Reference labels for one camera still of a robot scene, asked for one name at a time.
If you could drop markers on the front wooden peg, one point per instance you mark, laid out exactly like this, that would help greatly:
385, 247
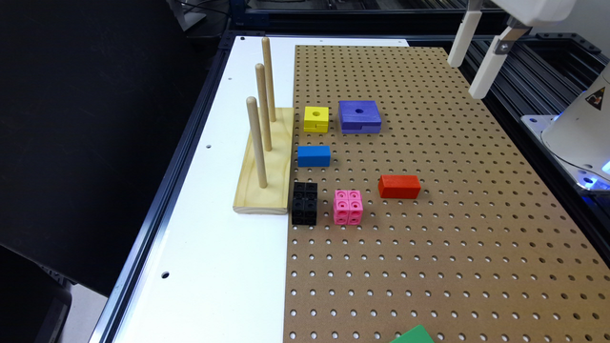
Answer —
256, 136

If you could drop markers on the purple square block with hole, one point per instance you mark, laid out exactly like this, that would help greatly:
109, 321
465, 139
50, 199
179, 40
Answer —
359, 116

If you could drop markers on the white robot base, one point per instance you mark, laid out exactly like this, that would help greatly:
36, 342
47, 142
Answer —
578, 138

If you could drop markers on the green block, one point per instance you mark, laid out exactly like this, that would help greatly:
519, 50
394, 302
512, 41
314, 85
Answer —
417, 334

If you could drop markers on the red rectangular block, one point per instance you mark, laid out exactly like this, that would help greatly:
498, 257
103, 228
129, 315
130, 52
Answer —
399, 186

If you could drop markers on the yellow cube with hole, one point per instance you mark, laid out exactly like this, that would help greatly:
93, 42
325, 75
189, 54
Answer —
316, 119

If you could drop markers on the wooden peg base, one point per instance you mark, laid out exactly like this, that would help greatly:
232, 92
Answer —
249, 197

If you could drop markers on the pink linked cubes block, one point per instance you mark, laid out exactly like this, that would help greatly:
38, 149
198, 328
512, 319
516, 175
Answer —
348, 208

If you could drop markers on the brown pegboard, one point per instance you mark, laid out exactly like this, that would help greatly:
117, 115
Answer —
485, 253

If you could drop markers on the wooden peg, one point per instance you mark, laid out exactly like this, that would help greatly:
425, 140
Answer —
264, 112
256, 136
267, 58

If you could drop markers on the black aluminium frame rails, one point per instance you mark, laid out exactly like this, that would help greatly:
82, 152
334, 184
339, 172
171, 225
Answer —
543, 74

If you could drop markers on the narrow blue block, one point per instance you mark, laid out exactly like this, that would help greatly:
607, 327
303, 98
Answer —
313, 156

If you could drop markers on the middle wooden peg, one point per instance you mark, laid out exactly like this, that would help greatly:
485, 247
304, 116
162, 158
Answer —
264, 112

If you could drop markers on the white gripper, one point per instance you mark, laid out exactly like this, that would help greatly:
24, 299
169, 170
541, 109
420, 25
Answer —
531, 13

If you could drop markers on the back wooden peg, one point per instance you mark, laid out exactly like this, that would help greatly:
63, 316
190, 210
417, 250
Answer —
267, 58

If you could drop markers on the black linked cubes block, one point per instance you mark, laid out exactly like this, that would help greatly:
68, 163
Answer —
304, 204

